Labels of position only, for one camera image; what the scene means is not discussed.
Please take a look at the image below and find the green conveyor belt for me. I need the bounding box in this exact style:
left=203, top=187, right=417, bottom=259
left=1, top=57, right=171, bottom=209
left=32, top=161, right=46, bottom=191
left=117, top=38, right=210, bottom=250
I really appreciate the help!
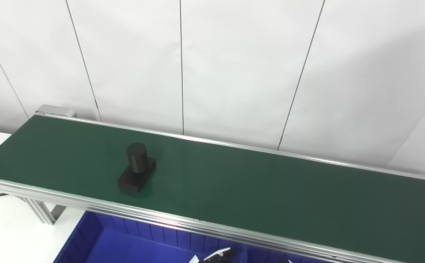
left=0, top=115, right=425, bottom=263
left=0, top=104, right=425, bottom=263

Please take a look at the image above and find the black cylinder-on-block part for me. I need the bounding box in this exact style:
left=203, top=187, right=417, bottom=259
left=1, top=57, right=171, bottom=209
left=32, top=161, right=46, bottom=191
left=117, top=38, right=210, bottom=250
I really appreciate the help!
left=117, top=142, right=157, bottom=194

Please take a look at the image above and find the blue plastic bin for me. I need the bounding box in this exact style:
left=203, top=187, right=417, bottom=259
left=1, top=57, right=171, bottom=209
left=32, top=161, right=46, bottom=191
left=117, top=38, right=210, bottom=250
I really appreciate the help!
left=54, top=211, right=249, bottom=263
left=247, top=247, right=330, bottom=263

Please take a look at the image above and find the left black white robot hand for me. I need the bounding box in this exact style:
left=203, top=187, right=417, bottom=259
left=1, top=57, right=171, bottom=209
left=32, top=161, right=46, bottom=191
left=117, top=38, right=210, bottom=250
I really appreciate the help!
left=189, top=247, right=238, bottom=263

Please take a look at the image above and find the aluminium conveyor leg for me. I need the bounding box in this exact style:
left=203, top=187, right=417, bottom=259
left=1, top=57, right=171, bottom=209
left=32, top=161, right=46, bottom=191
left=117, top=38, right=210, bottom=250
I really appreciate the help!
left=15, top=197, right=67, bottom=225

